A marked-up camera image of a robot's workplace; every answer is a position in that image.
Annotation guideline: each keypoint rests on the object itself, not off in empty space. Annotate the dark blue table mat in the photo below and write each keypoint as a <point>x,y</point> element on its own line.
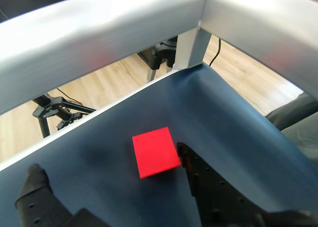
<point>223,127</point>

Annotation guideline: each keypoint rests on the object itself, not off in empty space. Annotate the black camera tripod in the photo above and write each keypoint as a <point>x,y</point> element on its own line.
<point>52,107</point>

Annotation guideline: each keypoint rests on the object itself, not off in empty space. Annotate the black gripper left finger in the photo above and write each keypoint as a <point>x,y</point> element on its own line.
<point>37,202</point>

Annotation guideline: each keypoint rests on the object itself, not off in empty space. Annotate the red cube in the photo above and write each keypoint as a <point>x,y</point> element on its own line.
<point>155,153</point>

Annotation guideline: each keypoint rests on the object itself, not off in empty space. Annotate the silver metal rail frame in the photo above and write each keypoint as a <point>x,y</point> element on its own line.
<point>99,38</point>

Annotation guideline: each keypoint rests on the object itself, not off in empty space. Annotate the black stand with silver leg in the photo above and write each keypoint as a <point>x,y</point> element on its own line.
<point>161,53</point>

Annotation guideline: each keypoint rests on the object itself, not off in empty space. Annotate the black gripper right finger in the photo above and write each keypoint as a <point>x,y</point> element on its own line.
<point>218,202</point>

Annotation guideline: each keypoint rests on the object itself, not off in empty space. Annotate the dark grey fabric bundle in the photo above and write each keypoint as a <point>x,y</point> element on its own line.
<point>298,117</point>

